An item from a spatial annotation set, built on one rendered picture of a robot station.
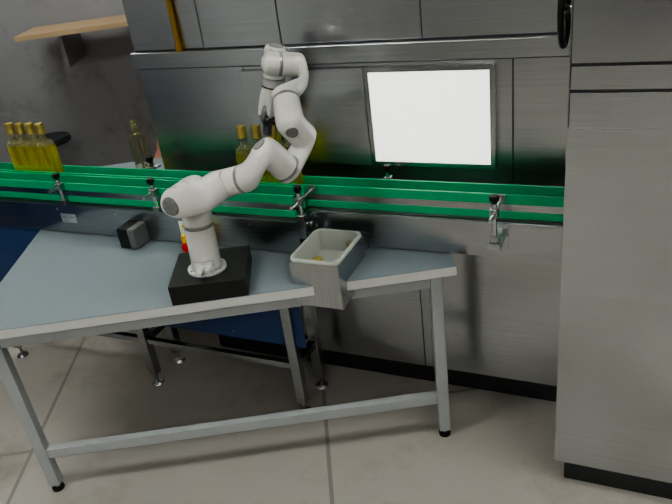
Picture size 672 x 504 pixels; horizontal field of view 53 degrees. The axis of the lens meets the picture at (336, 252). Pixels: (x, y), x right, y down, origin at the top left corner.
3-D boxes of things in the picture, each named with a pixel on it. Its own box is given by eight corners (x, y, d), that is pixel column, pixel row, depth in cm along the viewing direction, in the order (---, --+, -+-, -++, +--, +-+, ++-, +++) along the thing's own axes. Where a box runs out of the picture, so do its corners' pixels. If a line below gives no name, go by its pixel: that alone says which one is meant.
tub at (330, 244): (366, 254, 227) (363, 231, 222) (340, 288, 209) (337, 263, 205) (319, 249, 233) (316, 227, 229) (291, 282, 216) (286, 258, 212)
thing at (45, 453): (451, 436, 251) (442, 271, 218) (51, 493, 251) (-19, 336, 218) (446, 420, 259) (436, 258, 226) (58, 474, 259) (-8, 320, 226)
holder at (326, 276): (371, 247, 231) (369, 227, 227) (340, 289, 209) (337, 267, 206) (326, 243, 238) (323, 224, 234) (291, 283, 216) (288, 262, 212)
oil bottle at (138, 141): (158, 179, 280) (142, 118, 268) (148, 184, 276) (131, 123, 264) (150, 178, 283) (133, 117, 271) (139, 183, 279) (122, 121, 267)
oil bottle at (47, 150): (69, 184, 288) (48, 121, 275) (60, 189, 284) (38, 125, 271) (59, 184, 290) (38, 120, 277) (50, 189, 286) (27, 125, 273)
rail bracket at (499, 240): (509, 247, 212) (509, 181, 202) (499, 273, 199) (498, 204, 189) (494, 246, 214) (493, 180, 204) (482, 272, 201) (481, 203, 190)
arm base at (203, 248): (223, 279, 211) (215, 235, 204) (183, 284, 211) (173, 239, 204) (228, 257, 225) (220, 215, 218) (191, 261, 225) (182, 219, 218)
